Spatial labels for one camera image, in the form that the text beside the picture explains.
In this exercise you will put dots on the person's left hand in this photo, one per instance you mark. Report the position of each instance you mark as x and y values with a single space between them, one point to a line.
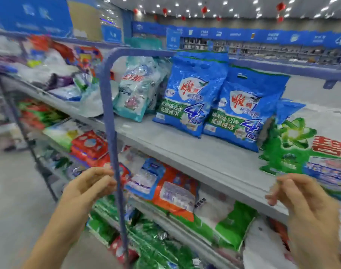
89 193

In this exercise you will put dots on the person's right hand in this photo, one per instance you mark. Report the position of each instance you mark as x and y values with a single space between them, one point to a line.
313 221

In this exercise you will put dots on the green white Bilang detergent bag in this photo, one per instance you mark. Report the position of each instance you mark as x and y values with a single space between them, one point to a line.
305 148

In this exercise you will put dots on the grey metal shelf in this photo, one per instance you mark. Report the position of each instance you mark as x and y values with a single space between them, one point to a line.
176 148

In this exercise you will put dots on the large blue hanging sign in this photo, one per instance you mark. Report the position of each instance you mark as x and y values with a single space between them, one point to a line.
111 34

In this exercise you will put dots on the blue beige column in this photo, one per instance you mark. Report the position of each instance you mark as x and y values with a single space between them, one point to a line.
86 22

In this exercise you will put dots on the small blue hanging sign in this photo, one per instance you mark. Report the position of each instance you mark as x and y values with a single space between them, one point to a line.
174 39

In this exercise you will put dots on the blue aisle sign board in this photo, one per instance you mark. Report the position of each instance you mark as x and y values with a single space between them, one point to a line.
30 16

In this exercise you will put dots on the rows of small red lanterns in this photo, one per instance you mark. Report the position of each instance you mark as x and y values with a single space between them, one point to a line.
281 6

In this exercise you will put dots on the rows of round ceiling lights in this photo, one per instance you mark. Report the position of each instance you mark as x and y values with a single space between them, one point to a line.
255 2

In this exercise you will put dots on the blue wall sign band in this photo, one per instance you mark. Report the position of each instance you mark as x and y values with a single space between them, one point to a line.
260 35

